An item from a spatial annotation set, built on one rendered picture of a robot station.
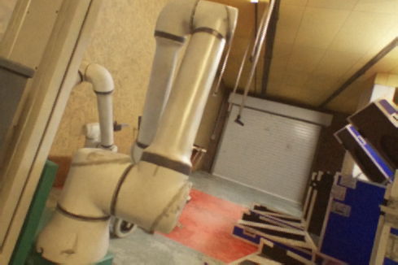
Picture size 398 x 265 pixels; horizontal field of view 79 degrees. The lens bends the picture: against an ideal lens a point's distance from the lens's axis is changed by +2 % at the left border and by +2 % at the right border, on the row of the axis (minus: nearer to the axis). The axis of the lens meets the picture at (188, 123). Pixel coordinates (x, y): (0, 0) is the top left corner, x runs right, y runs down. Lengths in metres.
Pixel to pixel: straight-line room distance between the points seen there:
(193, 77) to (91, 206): 0.45
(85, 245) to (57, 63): 0.47
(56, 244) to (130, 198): 0.21
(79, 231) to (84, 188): 0.11
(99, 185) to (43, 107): 0.24
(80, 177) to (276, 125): 8.25
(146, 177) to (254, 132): 8.11
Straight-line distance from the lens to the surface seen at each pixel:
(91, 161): 0.69
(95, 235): 0.75
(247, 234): 2.79
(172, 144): 0.67
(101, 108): 1.60
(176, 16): 0.87
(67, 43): 0.71
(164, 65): 0.89
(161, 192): 0.64
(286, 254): 2.60
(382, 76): 6.11
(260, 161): 8.60
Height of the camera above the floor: 0.79
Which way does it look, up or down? 5 degrees up
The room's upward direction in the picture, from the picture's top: 17 degrees clockwise
